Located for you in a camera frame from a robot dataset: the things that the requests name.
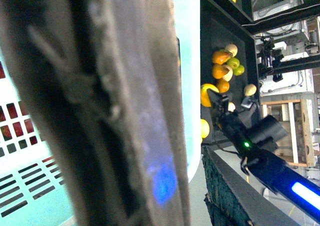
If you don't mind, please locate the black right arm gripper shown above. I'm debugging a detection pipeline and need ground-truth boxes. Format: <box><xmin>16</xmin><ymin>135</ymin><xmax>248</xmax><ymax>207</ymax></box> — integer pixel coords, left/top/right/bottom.
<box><xmin>202</xmin><ymin>89</ymin><xmax>298</xmax><ymax>225</ymax></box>

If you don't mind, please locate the light blue plastic basket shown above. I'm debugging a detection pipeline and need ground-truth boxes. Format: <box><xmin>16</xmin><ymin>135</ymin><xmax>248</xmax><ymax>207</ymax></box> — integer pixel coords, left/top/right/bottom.
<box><xmin>0</xmin><ymin>0</ymin><xmax>202</xmax><ymax>226</ymax></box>

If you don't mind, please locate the pile of yellow lemons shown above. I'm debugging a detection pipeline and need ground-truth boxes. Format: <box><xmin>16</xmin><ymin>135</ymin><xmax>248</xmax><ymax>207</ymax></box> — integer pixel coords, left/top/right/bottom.
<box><xmin>200</xmin><ymin>83</ymin><xmax>219</xmax><ymax>144</ymax></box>

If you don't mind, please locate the pile of pears and oranges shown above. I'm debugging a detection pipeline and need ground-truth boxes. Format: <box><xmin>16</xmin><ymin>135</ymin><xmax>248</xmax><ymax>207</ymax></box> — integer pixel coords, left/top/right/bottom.
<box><xmin>211</xmin><ymin>43</ymin><xmax>257</xmax><ymax>97</ymax></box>

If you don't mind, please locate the black shelf frame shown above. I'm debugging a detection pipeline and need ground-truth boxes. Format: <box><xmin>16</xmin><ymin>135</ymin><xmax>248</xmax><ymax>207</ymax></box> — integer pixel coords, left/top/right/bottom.
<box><xmin>200</xmin><ymin>0</ymin><xmax>320</xmax><ymax>107</ymax></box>

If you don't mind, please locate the brown basket handle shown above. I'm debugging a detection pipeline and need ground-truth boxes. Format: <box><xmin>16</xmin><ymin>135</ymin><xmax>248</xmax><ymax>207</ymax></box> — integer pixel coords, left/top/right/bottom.
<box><xmin>0</xmin><ymin>0</ymin><xmax>192</xmax><ymax>226</ymax></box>

